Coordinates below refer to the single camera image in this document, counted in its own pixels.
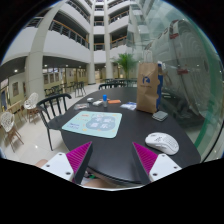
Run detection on round black table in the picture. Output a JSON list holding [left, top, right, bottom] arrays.
[[60, 86, 202, 186]]

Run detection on white computer mouse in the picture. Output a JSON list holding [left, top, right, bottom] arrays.
[[145, 132, 179, 155]]

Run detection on black chair behind table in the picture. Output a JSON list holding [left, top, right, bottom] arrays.
[[98, 83, 126, 90]]

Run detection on black wooden chair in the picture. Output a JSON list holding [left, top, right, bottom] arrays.
[[35, 93, 73, 152]]

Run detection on clear plastic packet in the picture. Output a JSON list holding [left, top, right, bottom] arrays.
[[74, 103, 89, 110]]

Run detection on white lattice chair far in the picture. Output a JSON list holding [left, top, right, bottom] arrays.
[[24, 92, 39, 119]]

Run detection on small grey box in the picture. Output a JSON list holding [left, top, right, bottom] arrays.
[[87, 98, 94, 102]]

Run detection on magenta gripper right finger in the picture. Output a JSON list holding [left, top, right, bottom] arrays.
[[132, 142, 181, 184]]

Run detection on green potted palm plant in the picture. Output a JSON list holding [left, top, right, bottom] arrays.
[[113, 53, 137, 78]]

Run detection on small white box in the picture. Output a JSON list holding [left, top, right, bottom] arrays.
[[93, 101, 102, 106]]

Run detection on orange flat card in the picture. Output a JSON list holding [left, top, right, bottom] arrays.
[[107, 100, 121, 104]]

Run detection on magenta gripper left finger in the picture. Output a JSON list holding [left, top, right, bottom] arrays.
[[42, 142, 93, 185]]

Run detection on brown paper bag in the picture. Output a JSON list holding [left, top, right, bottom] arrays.
[[136, 63, 163, 114]]

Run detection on blue capped small bottle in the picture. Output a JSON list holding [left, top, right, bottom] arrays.
[[103, 94, 108, 107]]

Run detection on white lattice chair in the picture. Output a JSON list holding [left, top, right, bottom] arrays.
[[0, 112, 23, 145], [24, 92, 39, 119]]

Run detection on white lattice chair near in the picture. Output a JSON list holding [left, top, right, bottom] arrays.
[[0, 112, 23, 145]]

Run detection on light green mouse pad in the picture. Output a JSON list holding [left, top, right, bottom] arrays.
[[62, 111, 122, 139]]

